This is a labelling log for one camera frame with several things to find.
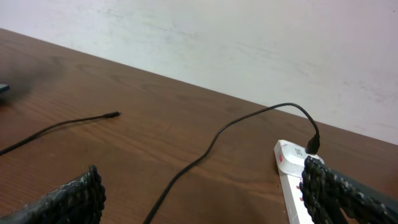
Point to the blue Galaxy smartphone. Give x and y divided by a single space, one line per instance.
4 87

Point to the white charger adapter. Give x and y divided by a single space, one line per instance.
290 157

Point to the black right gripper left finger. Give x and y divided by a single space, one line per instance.
78 201

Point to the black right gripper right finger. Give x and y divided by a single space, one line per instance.
331 197

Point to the white power strip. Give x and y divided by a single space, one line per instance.
296 210

